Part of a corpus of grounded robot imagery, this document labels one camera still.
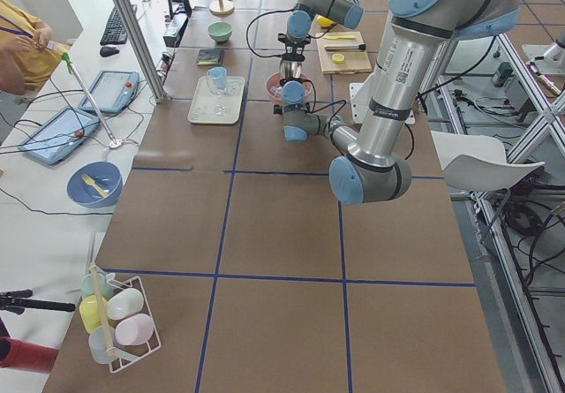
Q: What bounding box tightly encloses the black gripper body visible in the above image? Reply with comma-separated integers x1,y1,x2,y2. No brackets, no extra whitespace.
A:
283,37,307,56

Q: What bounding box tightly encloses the steel ice scoop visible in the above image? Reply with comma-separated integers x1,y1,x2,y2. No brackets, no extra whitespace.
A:
279,57,303,79

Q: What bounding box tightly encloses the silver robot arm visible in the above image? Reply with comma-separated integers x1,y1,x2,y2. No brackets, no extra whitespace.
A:
279,0,364,62
279,0,520,204

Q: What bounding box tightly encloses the light blue cup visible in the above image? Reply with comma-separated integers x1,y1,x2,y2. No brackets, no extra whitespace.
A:
207,66,227,91

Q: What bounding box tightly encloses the white cup in rack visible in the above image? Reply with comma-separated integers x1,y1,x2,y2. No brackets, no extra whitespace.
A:
106,288,145,321

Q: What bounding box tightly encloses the green cup in rack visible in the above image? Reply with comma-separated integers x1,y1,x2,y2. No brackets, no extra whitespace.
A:
81,269,114,300

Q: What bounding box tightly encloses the pink cup in rack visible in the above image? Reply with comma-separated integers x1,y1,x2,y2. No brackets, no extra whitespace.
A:
115,314,154,346

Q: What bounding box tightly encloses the white cup rack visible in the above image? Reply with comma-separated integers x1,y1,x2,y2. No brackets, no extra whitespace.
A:
88,264,162,374

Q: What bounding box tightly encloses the yellow cup in rack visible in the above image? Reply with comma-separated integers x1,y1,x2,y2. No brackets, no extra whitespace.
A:
79,295,102,334

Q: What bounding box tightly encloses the grey cup in rack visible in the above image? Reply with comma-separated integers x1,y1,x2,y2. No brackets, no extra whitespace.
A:
88,326,116,364

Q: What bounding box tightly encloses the pink bowl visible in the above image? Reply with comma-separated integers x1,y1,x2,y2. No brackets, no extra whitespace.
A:
265,72,313,104

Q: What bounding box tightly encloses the lemon half slice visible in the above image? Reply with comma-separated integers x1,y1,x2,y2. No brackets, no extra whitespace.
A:
331,53,346,64

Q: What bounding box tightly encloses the wooden cutting board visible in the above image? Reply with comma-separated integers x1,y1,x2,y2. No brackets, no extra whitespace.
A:
316,31,373,75

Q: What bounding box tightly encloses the yellow lemon near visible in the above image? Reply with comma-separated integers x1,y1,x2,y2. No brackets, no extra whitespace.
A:
316,16,335,29

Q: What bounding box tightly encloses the yellow plastic knife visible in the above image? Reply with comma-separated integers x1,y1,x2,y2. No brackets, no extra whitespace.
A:
321,34,357,41

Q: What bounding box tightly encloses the green bowl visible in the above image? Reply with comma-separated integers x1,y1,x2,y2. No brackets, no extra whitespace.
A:
207,21,233,43

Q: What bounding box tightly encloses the steel cylinder muddler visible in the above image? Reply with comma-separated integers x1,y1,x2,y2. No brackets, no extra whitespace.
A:
324,43,366,53

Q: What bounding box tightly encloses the wooden mug tree stand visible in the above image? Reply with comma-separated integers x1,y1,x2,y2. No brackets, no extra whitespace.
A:
208,0,235,17

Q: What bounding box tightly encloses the clear wine glass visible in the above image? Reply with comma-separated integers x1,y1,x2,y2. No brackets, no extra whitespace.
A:
207,74,228,117

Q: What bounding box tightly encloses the grey yellow cloth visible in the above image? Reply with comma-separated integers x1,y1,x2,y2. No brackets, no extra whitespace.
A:
196,48,224,66

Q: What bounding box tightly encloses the cream bear tray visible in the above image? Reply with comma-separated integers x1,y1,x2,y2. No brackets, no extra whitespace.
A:
187,75,245,125

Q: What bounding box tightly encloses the black keyboard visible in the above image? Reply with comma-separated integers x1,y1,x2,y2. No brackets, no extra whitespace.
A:
99,7,128,46

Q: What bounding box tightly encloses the black computer mouse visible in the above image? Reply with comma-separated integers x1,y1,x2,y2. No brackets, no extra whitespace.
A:
99,45,120,57

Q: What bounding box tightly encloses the teach pendant far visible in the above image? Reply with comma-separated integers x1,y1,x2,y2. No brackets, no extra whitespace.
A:
89,70,140,115

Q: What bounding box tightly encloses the teach pendant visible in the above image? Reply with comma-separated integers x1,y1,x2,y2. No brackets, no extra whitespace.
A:
89,70,140,115
18,106,100,165

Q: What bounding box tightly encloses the green tipped metal rod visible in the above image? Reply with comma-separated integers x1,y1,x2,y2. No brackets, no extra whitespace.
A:
62,52,124,149

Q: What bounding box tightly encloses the white chair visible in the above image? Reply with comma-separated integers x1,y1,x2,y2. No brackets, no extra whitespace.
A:
431,131,546,192

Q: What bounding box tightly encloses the blue bowl off table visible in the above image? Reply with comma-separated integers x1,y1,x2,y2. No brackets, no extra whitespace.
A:
66,161,123,208

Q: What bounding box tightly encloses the teach pendant near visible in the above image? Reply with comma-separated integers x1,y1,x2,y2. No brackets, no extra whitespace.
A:
18,106,100,165

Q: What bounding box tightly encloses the person in yellow shirt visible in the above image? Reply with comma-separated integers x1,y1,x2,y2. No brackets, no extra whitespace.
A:
1,0,69,95

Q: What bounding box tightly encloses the red fire extinguisher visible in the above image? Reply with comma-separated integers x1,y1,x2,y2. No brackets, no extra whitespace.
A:
1,321,58,374

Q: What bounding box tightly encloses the aluminium frame post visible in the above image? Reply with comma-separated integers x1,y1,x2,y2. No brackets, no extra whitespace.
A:
112,0,167,103

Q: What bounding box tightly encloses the black camera tripod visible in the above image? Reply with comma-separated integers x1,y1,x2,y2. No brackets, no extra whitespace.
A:
1,289,76,315

